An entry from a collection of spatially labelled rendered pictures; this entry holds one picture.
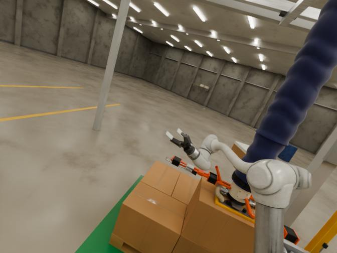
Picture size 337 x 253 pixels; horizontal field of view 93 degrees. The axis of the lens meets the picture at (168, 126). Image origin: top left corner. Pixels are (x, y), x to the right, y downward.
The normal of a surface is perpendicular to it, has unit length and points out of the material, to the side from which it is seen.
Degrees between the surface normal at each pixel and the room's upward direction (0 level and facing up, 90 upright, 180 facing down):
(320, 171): 90
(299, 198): 90
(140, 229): 90
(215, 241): 90
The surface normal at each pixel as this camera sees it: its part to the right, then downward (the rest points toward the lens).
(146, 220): -0.25, 0.21
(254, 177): -0.79, -0.28
